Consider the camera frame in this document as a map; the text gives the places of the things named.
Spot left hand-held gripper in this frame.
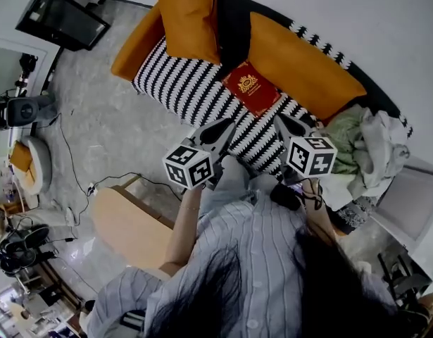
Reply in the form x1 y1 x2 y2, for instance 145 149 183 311
162 118 237 192

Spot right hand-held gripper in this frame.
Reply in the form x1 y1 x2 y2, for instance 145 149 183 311
273 113 339 186

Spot red book with gold print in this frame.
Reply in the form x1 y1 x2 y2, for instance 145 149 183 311
222 61 282 118

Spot person's left forearm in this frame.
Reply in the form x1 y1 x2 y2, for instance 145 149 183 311
158 183 206 277

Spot person's right forearm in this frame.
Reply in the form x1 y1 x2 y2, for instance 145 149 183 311
302 180 339 239

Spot orange and striped sofa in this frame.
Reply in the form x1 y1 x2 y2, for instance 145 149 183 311
131 0 414 186

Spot person's grey trousers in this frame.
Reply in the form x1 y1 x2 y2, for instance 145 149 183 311
198 155 270 218

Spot green cloth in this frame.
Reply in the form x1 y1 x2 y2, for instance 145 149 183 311
323 113 365 175

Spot long orange cushion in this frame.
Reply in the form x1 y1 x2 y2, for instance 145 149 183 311
249 11 368 121

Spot black phone in holder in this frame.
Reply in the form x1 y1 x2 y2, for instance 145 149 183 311
270 184 303 211

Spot grey cloth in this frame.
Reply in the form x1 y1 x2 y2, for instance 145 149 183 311
346 106 410 199

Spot grey patterned throw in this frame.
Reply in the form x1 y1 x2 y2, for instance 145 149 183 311
327 197 379 234

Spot person's striped shirt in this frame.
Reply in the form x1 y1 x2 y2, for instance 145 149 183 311
85 190 400 338

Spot light wooden table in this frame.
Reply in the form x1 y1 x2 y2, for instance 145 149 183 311
89 184 199 270

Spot tall orange cushion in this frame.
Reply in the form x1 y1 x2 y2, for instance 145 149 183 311
155 0 222 65

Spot white cabinet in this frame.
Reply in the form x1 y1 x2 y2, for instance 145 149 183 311
369 155 433 292

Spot grey armchair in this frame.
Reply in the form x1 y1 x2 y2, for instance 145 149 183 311
8 134 54 207

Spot black metal stand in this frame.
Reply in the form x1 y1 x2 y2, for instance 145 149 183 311
377 251 432 309

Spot black glass cabinet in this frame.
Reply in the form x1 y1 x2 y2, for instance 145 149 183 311
14 0 111 52

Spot grey round fan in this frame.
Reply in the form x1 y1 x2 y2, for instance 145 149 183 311
0 95 57 130

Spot small orange cushion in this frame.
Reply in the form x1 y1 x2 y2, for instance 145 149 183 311
8 142 37 186

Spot black floor fan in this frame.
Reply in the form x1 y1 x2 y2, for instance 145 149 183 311
0 225 51 277

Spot black wrist cord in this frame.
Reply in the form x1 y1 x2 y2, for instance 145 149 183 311
300 183 325 211

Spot black cable by table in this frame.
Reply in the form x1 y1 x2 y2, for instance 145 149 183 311
92 172 184 204

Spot long black floor cable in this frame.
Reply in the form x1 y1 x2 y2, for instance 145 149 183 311
36 113 97 196

